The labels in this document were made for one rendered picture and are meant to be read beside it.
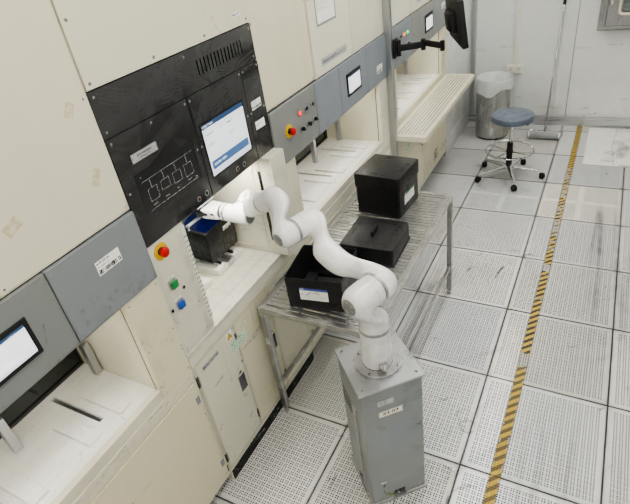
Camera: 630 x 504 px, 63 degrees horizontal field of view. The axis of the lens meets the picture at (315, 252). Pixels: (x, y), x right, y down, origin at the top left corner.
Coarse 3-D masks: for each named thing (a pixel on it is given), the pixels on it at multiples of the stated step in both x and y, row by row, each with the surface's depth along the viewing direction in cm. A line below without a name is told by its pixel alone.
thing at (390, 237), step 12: (360, 228) 276; (372, 228) 274; (384, 228) 273; (396, 228) 271; (408, 228) 276; (348, 240) 268; (360, 240) 266; (372, 240) 265; (384, 240) 263; (396, 240) 262; (408, 240) 278; (360, 252) 263; (372, 252) 260; (384, 252) 257; (396, 252) 261; (384, 264) 261
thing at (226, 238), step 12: (204, 204) 245; (216, 228) 248; (228, 228) 257; (192, 240) 250; (204, 240) 245; (216, 240) 251; (228, 240) 260; (192, 252) 255; (204, 252) 250; (216, 252) 253; (228, 252) 266
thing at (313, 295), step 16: (304, 256) 259; (288, 272) 241; (304, 272) 261; (320, 272) 260; (288, 288) 239; (304, 288) 236; (320, 288) 233; (336, 288) 230; (304, 304) 242; (320, 304) 239; (336, 304) 235
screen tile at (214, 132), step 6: (216, 126) 204; (210, 132) 202; (216, 132) 205; (222, 132) 208; (210, 138) 202; (222, 138) 209; (216, 144) 206; (222, 144) 210; (228, 144) 213; (210, 150) 204; (216, 150) 207; (222, 150) 210
